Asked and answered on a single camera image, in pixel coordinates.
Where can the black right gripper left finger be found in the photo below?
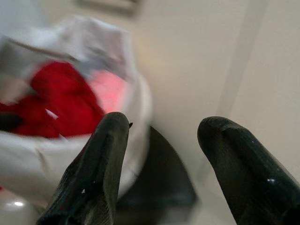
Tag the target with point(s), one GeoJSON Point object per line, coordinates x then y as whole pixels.
{"type": "Point", "coordinates": [93, 178]}

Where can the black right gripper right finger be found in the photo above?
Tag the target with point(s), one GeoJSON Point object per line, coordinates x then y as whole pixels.
{"type": "Point", "coordinates": [253, 178]}

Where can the red garment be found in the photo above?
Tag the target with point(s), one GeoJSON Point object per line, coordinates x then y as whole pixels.
{"type": "Point", "coordinates": [65, 98]}

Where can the black low stand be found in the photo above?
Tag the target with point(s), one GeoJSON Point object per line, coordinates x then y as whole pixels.
{"type": "Point", "coordinates": [159, 182]}

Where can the white laundry bag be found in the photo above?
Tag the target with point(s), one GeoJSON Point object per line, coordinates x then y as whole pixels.
{"type": "Point", "coordinates": [23, 164]}

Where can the pink garment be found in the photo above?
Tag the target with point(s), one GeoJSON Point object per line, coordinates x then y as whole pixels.
{"type": "Point", "coordinates": [107, 89]}

